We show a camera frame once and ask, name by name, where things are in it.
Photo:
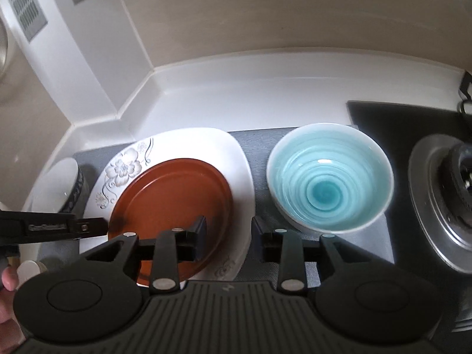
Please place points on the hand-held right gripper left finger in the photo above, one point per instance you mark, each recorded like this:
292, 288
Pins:
201, 239

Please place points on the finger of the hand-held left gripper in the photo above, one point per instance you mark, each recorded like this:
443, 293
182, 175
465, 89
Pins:
44, 234

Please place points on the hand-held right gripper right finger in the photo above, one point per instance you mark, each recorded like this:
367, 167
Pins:
258, 239

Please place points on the brown round plate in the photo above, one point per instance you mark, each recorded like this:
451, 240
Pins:
173, 191

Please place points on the person's left hand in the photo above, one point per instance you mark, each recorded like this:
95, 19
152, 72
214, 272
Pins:
9, 302

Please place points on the small white cap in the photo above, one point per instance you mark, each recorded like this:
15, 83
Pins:
31, 271

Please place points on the white bowl with blue pattern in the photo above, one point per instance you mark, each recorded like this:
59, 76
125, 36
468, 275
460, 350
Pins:
51, 184

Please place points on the light blue ceramic bowl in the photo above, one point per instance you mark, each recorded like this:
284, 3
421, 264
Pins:
324, 184

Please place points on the white floral plate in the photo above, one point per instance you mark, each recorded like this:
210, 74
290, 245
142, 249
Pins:
228, 155

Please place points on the grey drying mat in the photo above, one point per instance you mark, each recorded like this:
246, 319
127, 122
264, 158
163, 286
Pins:
254, 143

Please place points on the gas stove burner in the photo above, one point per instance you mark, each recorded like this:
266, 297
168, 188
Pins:
427, 199

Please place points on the black glass gas stove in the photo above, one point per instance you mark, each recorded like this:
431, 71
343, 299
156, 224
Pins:
398, 125

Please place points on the round metal pot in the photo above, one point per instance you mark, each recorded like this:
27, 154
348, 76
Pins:
4, 49

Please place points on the dark gas burner head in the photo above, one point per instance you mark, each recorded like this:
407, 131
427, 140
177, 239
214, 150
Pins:
461, 177

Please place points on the large grey vent grille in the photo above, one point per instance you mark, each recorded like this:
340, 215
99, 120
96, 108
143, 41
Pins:
24, 2

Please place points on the black stove pan support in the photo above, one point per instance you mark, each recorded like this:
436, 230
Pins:
465, 96

